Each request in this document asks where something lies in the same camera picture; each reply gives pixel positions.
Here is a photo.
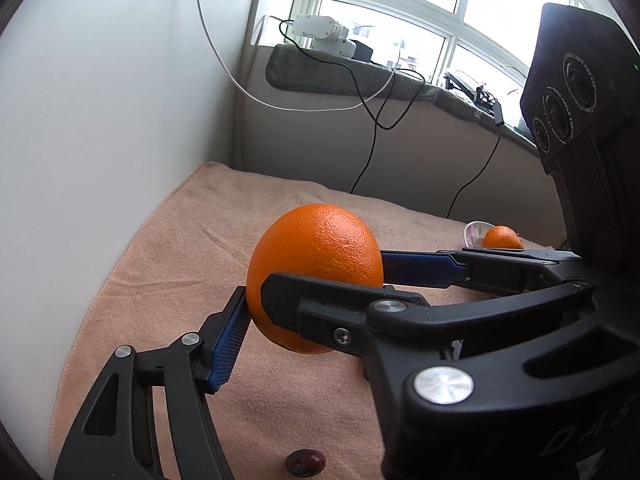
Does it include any large navel orange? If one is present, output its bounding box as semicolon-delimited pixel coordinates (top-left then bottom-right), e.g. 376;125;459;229
246;203;385;356

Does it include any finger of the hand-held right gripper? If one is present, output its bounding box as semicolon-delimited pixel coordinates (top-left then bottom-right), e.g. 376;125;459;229
380;246;585;291
260;272;617;417

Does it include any white window frame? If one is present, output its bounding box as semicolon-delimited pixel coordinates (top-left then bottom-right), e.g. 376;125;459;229
295;0;591;126

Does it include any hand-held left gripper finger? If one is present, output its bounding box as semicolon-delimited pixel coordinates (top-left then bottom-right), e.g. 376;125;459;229
52;287;251;480

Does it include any black power adapter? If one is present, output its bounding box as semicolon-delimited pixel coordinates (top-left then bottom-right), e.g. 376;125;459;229
444;69;506;126

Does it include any white cable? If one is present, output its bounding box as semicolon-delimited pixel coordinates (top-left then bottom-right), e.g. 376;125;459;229
189;0;397;112

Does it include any grey-green sill cloth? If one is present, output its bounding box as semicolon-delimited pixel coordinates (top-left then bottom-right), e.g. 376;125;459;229
265;43;542;155

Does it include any dark red grape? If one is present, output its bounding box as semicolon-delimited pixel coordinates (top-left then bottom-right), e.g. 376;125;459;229
285;449;327;479

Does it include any small mandarin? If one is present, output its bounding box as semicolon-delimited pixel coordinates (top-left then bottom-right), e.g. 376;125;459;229
482;226;525;251

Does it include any white electronic device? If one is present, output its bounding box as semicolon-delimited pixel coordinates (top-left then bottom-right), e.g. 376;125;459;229
292;14;357;58

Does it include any black cable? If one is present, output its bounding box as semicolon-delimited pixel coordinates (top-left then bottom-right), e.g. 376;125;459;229
278;19;427;196
445;102;505;219

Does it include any beige towel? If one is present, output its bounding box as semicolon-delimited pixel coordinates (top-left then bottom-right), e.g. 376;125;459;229
50;161;576;480

